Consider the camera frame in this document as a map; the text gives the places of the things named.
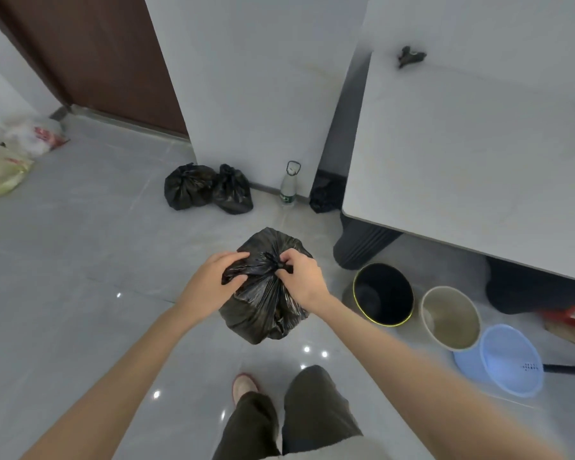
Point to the blue mesh plastic bin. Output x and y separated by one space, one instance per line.
508 364

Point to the beige plastic bin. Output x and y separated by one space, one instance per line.
453 320

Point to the person's left pink shoe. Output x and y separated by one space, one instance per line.
244 387

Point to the person's right hand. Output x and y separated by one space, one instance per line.
306 282

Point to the dark brown door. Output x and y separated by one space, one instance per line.
96 57

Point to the person's white shirt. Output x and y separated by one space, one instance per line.
354 450

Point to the black garbage bag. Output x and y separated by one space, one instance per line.
235 191
189 189
263 311

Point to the black bin with gold rim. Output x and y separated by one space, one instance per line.
383 294

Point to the small crumpled black bag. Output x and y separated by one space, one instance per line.
327 193

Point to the person's left hand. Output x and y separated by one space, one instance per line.
206 292

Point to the person's left leg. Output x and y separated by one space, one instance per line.
246 426

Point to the red plush toy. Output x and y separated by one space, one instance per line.
565 316

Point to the small dark clip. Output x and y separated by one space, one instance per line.
409 56

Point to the person's right forearm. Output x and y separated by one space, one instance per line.
436 383

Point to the large clear water bottle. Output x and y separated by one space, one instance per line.
289 186

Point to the person's left forearm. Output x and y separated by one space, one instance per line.
105 388

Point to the cream cushioned chair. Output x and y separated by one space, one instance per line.
570 369

